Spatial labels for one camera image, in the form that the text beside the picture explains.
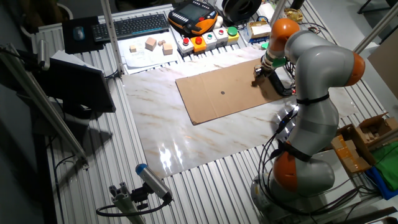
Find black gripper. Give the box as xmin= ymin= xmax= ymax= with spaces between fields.
xmin=252 ymin=63 xmax=274 ymax=83

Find small carton with white label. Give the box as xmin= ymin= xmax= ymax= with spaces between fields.
xmin=247 ymin=21 xmax=272 ymax=43

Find yellow box with green button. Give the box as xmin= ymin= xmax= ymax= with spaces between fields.
xmin=226 ymin=26 xmax=240 ymax=44

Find brown cardboard sheet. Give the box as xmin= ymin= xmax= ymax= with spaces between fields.
xmin=175 ymin=58 xmax=285 ymax=126

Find grey box with small red button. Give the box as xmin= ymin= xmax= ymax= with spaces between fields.
xmin=213 ymin=27 xmax=229 ymax=47

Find grey box with green button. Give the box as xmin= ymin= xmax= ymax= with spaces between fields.
xmin=201 ymin=31 xmax=218 ymax=50

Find orange box with red button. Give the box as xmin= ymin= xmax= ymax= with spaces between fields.
xmin=190 ymin=35 xmax=207 ymax=53

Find black filament spool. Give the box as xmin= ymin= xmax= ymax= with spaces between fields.
xmin=221 ymin=0 xmax=262 ymax=23

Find orange and black teach pendant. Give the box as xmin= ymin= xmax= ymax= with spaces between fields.
xmin=167 ymin=0 xmax=219 ymax=36

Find white marble pattern mat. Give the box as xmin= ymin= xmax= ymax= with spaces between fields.
xmin=121 ymin=46 xmax=359 ymax=180

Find large wooden cube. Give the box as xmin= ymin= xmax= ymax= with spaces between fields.
xmin=144 ymin=37 xmax=157 ymax=52

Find white paper sheet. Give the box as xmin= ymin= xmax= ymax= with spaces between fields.
xmin=117 ymin=30 xmax=182 ymax=75

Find small orange brown carton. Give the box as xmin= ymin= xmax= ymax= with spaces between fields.
xmin=331 ymin=134 xmax=373 ymax=174

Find open cardboard box with blocks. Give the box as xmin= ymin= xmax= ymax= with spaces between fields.
xmin=338 ymin=112 xmax=398 ymax=166

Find brown flat board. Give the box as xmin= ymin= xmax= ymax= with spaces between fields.
xmin=367 ymin=37 xmax=398 ymax=100

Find black computer keyboard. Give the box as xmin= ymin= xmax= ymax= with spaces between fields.
xmin=91 ymin=13 xmax=170 ymax=43

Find green cloth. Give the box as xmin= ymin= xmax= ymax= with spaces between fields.
xmin=371 ymin=140 xmax=398 ymax=192

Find blue bag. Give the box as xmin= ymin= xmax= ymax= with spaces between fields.
xmin=364 ymin=166 xmax=398 ymax=201

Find black computer monitor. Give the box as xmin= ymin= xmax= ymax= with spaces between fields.
xmin=35 ymin=57 xmax=117 ymax=121

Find short aluminium profile stub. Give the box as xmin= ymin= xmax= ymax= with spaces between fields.
xmin=108 ymin=182 xmax=147 ymax=224

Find blue grey computer mouse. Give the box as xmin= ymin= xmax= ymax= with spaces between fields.
xmin=73 ymin=26 xmax=86 ymax=42

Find black mouse pad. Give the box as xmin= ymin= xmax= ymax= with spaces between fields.
xmin=62 ymin=16 xmax=105 ymax=55

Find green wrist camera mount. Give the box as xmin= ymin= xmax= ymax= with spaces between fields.
xmin=261 ymin=42 xmax=287 ymax=68

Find slanted aluminium frame beam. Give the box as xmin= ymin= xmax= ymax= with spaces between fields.
xmin=0 ymin=43 xmax=90 ymax=170
xmin=353 ymin=1 xmax=398 ymax=55

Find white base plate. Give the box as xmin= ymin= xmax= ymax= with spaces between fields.
xmin=310 ymin=149 xmax=363 ymax=215

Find silver camera with blue end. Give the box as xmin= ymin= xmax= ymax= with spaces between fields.
xmin=135 ymin=163 xmax=174 ymax=205

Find upright aluminium frame post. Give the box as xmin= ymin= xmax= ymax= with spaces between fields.
xmin=99 ymin=0 xmax=125 ymax=75

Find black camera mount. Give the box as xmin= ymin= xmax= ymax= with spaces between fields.
xmin=130 ymin=182 xmax=150 ymax=211

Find black camera cable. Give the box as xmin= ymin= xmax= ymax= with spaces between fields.
xmin=95 ymin=198 xmax=172 ymax=218

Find silver cylindrical camera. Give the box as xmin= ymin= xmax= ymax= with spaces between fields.
xmin=37 ymin=39 xmax=50 ymax=71

